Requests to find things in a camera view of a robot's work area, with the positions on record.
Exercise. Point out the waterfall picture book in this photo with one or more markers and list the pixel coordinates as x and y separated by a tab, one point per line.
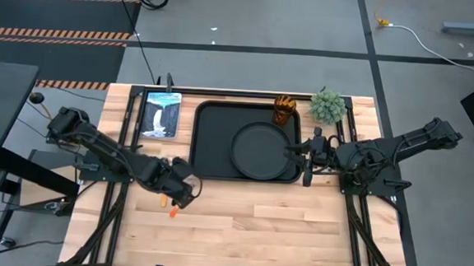
162	114

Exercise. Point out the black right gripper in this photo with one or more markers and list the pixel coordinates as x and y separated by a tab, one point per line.
322	152

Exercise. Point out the orange black striped strip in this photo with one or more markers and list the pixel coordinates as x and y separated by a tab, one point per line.
73	84

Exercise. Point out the black desk stand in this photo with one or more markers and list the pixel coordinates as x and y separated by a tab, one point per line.
32	178

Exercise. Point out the small green artificial plant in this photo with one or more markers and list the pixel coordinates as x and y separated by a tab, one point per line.
327	107

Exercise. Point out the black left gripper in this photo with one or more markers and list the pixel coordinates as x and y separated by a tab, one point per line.
182	181

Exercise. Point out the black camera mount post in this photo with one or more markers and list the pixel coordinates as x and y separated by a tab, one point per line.
169	82

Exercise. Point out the amber glass cup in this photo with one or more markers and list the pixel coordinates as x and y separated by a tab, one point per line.
283	111

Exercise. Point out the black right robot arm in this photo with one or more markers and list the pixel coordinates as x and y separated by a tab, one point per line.
384	152

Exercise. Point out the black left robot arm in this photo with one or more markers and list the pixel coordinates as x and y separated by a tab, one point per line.
108	152

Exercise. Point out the black round floor knob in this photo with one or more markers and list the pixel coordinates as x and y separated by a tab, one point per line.
36	98

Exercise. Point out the black rectangular tray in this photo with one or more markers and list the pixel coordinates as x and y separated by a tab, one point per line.
212	139

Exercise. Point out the black round plate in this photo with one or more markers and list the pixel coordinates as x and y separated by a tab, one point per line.
258	151

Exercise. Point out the black aluminium table frame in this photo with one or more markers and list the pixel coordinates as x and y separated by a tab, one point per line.
109	224

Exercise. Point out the black floor mat striped edge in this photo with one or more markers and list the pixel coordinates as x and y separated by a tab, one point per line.
54	14

